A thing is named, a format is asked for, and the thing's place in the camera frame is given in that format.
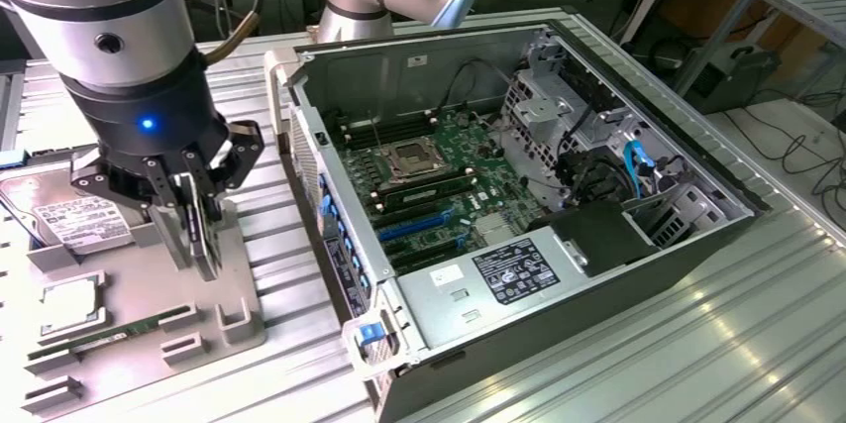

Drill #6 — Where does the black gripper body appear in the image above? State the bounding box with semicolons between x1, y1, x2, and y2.
63;51;231;169

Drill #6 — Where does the thin black graphics card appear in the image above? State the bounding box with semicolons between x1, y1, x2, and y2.
175;172;223;282

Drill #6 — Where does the silver hard disk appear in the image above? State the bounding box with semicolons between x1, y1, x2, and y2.
0;172;151;252

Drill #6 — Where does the grey parts rack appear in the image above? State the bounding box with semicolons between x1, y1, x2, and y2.
0;143;270;417

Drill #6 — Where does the black RAM slot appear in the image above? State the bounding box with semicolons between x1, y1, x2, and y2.
340;112;435;140
344;121;439;151

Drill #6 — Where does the metal CPU socket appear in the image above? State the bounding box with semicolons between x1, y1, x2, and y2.
375;137;453;184

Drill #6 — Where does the silver CPU chip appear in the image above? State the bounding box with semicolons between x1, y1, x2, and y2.
40;277;108;336

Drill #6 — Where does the black installed RAM stick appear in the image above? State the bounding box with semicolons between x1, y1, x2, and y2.
381;175;477;210

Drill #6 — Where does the blue expansion slot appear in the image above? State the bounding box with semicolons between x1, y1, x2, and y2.
375;214;453;242

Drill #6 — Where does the green RAM stick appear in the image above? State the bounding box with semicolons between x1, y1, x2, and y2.
26;307;195;360

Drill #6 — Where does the black expansion slot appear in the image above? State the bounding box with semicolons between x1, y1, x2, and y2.
391;244;466;271
385;236;462;260

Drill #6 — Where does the green motherboard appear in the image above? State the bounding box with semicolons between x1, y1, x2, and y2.
323;104;558;276

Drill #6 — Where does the silver chipset heatsink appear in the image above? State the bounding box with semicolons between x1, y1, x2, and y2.
471;216;518;240

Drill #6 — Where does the grey power supply unit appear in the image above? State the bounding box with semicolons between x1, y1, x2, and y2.
395;224;591;351

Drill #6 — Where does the metal disk bay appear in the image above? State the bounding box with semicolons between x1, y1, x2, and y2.
499;67;598;196

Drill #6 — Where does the black plastic air shroud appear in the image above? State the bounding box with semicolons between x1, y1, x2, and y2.
550;199;663;278

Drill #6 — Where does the open black PC case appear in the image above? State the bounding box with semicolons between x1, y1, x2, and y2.
263;16;774;423

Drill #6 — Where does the black box device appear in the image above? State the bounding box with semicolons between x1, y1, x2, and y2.
682;43;783;115

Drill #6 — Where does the black cable with brass sleeve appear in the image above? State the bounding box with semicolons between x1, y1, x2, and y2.
196;0;267;65

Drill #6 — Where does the black looped wire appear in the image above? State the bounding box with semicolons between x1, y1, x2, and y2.
445;59;515;108

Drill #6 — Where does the black wire bundle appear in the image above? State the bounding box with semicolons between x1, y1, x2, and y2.
557;152;627;207

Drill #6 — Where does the blue SATA wire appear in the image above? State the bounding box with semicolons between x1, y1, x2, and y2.
621;139;657;202

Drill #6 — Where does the black floor cable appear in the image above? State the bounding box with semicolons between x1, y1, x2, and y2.
718;89;846;197

